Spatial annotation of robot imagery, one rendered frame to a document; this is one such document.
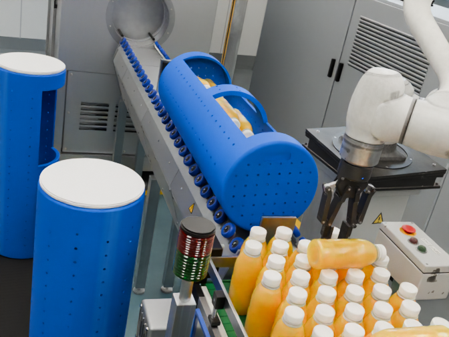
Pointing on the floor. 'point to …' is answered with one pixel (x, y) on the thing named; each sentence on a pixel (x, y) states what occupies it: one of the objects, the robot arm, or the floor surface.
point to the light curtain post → (233, 35)
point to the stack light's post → (180, 317)
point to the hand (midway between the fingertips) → (334, 237)
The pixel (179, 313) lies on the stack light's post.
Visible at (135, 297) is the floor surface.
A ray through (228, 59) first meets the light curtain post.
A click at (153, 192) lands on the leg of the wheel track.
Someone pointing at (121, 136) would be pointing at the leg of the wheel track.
